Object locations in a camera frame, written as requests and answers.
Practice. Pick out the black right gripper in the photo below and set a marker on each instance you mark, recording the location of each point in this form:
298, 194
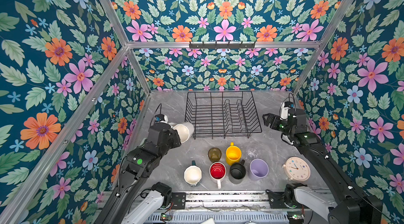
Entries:
276, 119

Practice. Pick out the lilac plastic cup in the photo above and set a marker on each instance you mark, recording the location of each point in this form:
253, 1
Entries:
258, 169

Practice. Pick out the green mug cream interior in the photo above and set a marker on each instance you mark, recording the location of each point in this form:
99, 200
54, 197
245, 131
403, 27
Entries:
193, 174

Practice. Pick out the white ceramic mug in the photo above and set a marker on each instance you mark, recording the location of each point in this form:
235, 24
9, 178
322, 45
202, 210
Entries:
185, 131

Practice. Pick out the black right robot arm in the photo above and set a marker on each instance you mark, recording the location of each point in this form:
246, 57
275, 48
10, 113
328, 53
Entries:
350, 205

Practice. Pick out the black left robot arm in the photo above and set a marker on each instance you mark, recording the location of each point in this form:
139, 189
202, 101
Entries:
135, 170

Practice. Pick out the clear drinking glass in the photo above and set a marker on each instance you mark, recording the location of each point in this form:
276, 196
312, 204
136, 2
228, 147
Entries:
253, 153

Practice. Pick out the yellow mug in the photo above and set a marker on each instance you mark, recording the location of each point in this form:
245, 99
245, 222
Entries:
233, 154

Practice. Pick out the black mug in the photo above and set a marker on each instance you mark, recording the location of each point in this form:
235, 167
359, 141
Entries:
237, 172

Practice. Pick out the olive textured glass tumbler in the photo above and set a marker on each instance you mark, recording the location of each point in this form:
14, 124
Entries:
214, 154

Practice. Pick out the white mug red interior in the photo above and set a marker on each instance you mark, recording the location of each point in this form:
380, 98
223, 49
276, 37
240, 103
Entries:
217, 173

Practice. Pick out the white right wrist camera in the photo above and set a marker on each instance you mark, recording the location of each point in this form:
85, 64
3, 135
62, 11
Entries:
284, 109

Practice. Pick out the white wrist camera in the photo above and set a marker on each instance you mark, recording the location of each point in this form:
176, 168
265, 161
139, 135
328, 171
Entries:
284, 109
160, 118

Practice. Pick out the round pink wall clock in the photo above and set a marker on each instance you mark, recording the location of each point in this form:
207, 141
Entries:
296, 169

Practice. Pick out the black wire dish rack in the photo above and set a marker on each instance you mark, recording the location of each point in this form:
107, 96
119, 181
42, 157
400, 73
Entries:
222, 114

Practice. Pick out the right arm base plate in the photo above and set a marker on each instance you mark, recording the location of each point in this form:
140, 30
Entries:
282, 199

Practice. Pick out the dark wall hook rail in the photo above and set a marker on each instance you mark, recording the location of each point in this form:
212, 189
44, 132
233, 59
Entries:
222, 45

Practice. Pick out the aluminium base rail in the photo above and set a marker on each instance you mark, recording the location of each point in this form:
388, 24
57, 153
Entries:
227, 200

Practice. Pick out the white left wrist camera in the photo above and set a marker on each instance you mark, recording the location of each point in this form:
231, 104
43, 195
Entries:
160, 118

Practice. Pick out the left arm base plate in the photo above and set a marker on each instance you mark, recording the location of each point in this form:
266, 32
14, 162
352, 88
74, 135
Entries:
176, 201

